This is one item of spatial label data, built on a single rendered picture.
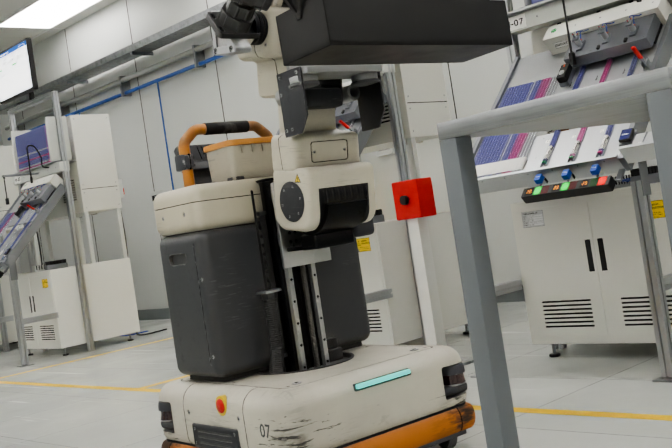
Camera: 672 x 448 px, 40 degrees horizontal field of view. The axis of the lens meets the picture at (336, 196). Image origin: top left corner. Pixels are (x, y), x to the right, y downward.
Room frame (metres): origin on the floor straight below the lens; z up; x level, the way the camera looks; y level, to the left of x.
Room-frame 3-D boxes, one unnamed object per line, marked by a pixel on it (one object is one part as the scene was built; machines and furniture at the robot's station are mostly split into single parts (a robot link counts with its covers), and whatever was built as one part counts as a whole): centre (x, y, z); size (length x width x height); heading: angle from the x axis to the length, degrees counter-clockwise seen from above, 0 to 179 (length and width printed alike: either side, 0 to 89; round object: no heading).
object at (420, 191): (3.88, -0.32, 0.39); 0.24 x 0.24 x 0.78; 43
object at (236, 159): (2.71, 0.23, 0.87); 0.23 x 0.15 x 0.11; 129
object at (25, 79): (6.99, 2.19, 2.10); 0.58 x 0.14 x 0.41; 43
